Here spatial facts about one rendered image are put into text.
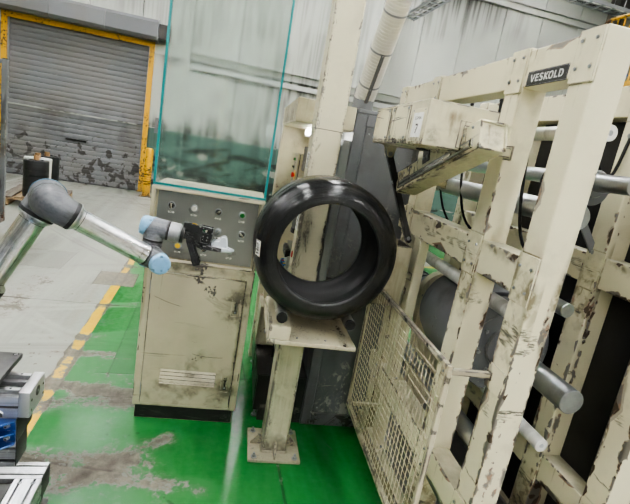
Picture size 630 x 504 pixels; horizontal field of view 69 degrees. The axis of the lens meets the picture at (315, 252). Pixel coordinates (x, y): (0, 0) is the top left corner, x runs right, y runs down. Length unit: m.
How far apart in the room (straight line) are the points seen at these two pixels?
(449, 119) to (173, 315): 1.65
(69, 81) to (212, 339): 9.10
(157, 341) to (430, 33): 10.48
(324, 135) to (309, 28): 9.12
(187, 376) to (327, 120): 1.52
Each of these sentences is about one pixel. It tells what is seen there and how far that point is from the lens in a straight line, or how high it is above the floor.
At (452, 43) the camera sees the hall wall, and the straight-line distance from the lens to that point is 12.24.
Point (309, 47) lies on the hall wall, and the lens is 11.09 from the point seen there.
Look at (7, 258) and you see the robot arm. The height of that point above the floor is 1.05.
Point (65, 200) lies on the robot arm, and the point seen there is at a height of 1.28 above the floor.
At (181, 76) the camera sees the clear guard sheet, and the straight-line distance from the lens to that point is 2.36.
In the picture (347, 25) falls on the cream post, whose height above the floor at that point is 2.09.
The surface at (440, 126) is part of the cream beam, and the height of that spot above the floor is 1.70.
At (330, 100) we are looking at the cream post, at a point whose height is 1.78.
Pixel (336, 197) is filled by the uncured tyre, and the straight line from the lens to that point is 1.73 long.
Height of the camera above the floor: 1.57
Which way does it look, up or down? 13 degrees down
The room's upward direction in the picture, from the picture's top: 10 degrees clockwise
